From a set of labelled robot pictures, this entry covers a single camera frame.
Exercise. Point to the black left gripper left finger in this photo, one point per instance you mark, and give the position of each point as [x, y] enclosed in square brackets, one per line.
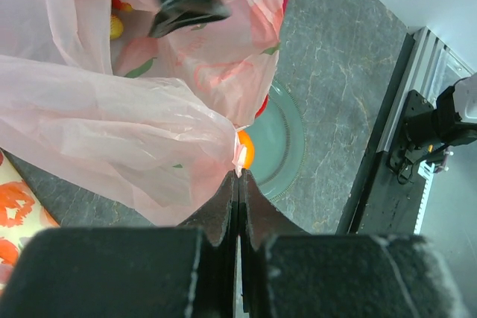
[182, 271]

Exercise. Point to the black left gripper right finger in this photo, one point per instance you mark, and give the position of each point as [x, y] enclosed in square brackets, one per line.
[287, 272]

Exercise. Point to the red yellow fake fruit bunch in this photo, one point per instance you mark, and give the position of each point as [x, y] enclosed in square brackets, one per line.
[116, 24]

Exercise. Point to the red fake apple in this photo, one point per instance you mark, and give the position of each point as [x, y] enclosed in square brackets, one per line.
[262, 107]

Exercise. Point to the orange fake mandarin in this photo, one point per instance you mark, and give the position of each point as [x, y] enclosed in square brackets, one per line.
[248, 153]

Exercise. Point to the grey-green round plate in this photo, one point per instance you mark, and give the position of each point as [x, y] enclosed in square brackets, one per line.
[279, 139]

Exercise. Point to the pink plastic bag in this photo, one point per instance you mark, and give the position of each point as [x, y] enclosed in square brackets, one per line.
[147, 122]

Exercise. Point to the orange floral cloth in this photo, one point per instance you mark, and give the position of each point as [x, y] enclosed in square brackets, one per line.
[22, 216]

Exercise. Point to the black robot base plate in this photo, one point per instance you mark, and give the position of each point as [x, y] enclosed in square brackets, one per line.
[378, 204]

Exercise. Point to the blue-grey cable duct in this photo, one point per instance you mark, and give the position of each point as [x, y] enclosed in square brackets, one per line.
[426, 171]

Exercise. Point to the aluminium frame rail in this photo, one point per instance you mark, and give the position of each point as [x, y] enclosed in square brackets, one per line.
[429, 67]

